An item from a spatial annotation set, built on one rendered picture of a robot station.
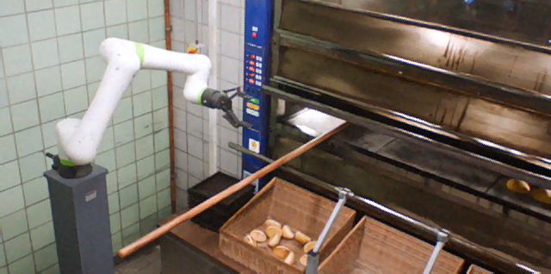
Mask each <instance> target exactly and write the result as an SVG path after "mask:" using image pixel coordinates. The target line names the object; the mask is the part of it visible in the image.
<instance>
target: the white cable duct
mask: <svg viewBox="0 0 551 274"><path fill-rule="evenodd" d="M209 59H210V61H211V63H212V69H211V72H210V76H209V88H212V89H215V90H216V0H209ZM209 162H210V176H211V175H213V174H214V173H215V172H216V109H210V108H209Z"/></svg>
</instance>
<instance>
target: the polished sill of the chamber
mask: <svg viewBox="0 0 551 274"><path fill-rule="evenodd" d="M275 127H276V128H278V129H281V130H283V132H286V133H289V134H292V135H295V136H298V137H301V138H303V139H305V140H310V141H312V140H314V139H316V138H318V137H319V136H320V135H322V134H321V133H318V132H315V130H313V129H310V128H305V127H303V126H301V125H298V124H294V123H292V122H290V121H285V120H280V121H277V122H276V125H275ZM318 144H320V145H322V146H324V147H327V148H330V149H331V150H334V151H337V152H339V153H344V154H346V155H349V156H351V157H353V158H356V159H360V160H363V161H365V163H368V164H371V165H375V166H378V167H380V168H382V169H384V170H387V171H391V172H394V173H397V174H399V175H401V176H405V177H406V178H409V179H411V180H413V181H416V182H419V183H421V184H425V185H428V186H430V187H432V188H435V189H439V190H442V191H445V192H447V193H449V194H452V196H457V197H459V198H461V199H464V200H466V201H469V202H473V203H476V204H479V205H480V206H483V207H486V208H488V209H492V210H495V211H498V213H500V214H502V215H506V216H509V217H512V218H514V219H517V220H520V221H523V222H526V223H528V224H531V225H533V226H536V227H539V228H542V229H545V230H547V231H550V233H551V217H550V216H546V215H545V214H543V213H540V212H537V211H535V210H533V209H527V208H525V207H523V206H520V205H517V204H515V203H513V202H507V201H506V200H503V199H500V198H497V197H495V196H493V195H491V194H487V193H485V192H483V191H480V190H476V189H474V188H470V187H467V186H466V185H463V184H458V183H457V182H453V181H450V180H448V179H445V177H441V176H438V175H435V174H433V173H430V172H427V171H424V170H421V169H418V168H415V167H413V166H410V165H406V164H403V163H400V161H398V160H395V159H391V158H388V157H385V156H383V155H380V154H378V153H374V152H370V151H368V150H365V149H363V148H360V147H358V146H355V145H353V144H350V143H348V142H345V141H343V140H338V139H335V138H333V137H329V138H327V139H325V140H322V141H321V142H320V143H318Z"/></svg>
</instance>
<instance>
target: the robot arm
mask: <svg viewBox="0 0 551 274"><path fill-rule="evenodd" d="M99 56H100V58H101V60H102V61H103V62H104V63H105V64H107V69H106V71H105V73H104V76H103V78H102V82H101V84H100V87H99V89H98V91H97V93H96V94H95V96H94V98H93V101H92V102H91V104H90V106H89V108H88V110H87V112H86V113H85V116H84V118H83V119H82V120H80V119H66V120H63V121H60V122H58V123H57V125H56V127H55V130H56V139H57V146H58V154H55V155H54V154H52V153H46V156H47V157H49V158H51V159H53V165H52V169H54V170H58V172H59V175H60V176H61V177H64V178H65V179H80V178H81V177H86V176H88V175H89V174H91V173H92V171H93V169H92V165H91V164H90V161H92V160H93V159H94V157H96V155H97V153H98V150H99V147H100V144H101V141H102V137H103V135H104V133H105V130H106V127H107V125H108V122H109V120H110V118H111V116H113V113H114V112H115V109H116V107H117V105H118V103H119V102H120V100H121V97H122V95H123V94H124V92H125V90H126V89H127V87H129V85H130V83H131V82H132V80H133V79H134V77H135V76H136V74H137V73H138V71H139V70H155V71H166V72H178V73H182V74H187V75H188V76H187V79H186V83H185V86H184V89H183V95H184V98H185V99H186V101H187V102H188V103H193V104H200V105H202V106H204V107H208V108H210V109H219V110H223V111H224V115H222V117H223V118H225V119H226V120H227V121H228V122H229V123H230V124H231V125H232V126H233V127H234V128H239V127H247V128H250V127H253V125H252V124H250V123H247V122H244V121H240V120H239V119H238V117H237V115H235V114H234V112H233V110H232V99H233V98H234V97H236V96H239V97H243V98H245V99H248V100H250V99H252V98H254V97H253V96H249V95H246V93H245V92H243V91H241V87H237V88H233V89H230V90H228V89H225V90H223V92H224V94H222V93H220V92H219V91H218V90H215V89H212V88H209V87H207V83H208V79H209V76H210V72H211V69H212V63H211V61H210V59H209V58H208V57H207V56H203V55H193V54H183V53H179V52H172V51H168V50H164V49H160V48H156V47H151V46H148V45H146V44H142V43H140V44H139V43H136V42H132V41H128V40H120V39H115V38H111V39H106V40H105V41H104V42H103V43H102V44H101V45H100V47H99ZM235 90H236V91H237V92H235V93H234V94H232V95H231V96H228V95H227V94H228V92H231V91H235ZM228 110H231V111H228ZM228 114H229V115H228Z"/></svg>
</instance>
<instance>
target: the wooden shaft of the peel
mask: <svg viewBox="0 0 551 274"><path fill-rule="evenodd" d="M350 124H352V123H350V122H347V121H346V122H344V123H341V124H339V125H338V126H336V127H334V128H333V129H331V130H329V132H327V133H325V134H322V135H320V136H319V137H318V138H316V139H314V140H312V141H309V142H307V143H306V144H305V145H303V146H301V148H299V149H297V150H294V151H293V152H291V153H289V154H288V155H286V156H284V157H282V158H280V159H278V160H276V161H275V163H273V164H271V165H269V166H267V167H264V168H263V169H262V170H260V171H257V172H256V173H254V174H252V175H250V176H249V177H248V178H246V179H244V180H243V181H241V182H239V183H237V184H234V185H233V186H231V187H230V188H228V189H226V190H224V191H222V193H219V194H218V195H217V196H214V197H212V198H211V199H209V200H207V201H205V202H203V203H201V204H199V205H198V206H196V207H195V208H194V209H192V210H190V211H188V212H186V213H185V214H183V215H180V216H179V217H177V218H176V219H173V220H171V221H169V222H167V223H165V225H164V226H162V227H160V228H158V229H156V230H154V231H152V232H151V233H149V234H147V235H146V236H144V237H141V238H139V239H138V240H135V242H134V243H132V244H131V245H129V246H127V247H124V248H122V249H120V250H119V255H120V256H121V257H125V256H127V255H128V254H130V253H131V252H134V251H136V250H137V249H139V248H141V247H142V246H145V245H146V244H148V243H150V242H152V240H154V239H156V238H157V237H159V236H161V235H163V234H165V233H167V232H168V231H170V230H171V229H173V228H174V227H178V226H179V225H181V223H183V222H184V221H186V220H188V219H189V218H192V217H194V216H195V215H198V214H200V212H202V211H204V210H205V209H209V207H210V206H212V205H214V204H215V203H217V202H219V201H220V200H223V199H225V198H227V197H228V196H230V195H231V194H233V193H235V191H237V190H240V189H242V188H243V187H245V186H246V185H247V184H250V183H253V182H254V181H256V180H258V179H259V178H260V177H262V176H263V175H264V174H267V173H269V172H270V171H273V170H274V169H275V168H277V167H279V166H280V165H284V164H285V163H287V162H288V161H289V160H290V159H292V158H294V157H295V156H298V155H300V154H301V153H303V152H305V151H306V150H308V149H310V148H312V147H313V146H315V145H317V144H318V143H320V142H321V141H322V140H325V139H327V138H329V137H331V136H333V135H334V134H336V133H337V132H339V130H341V129H344V128H346V127H348V126H349V125H350Z"/></svg>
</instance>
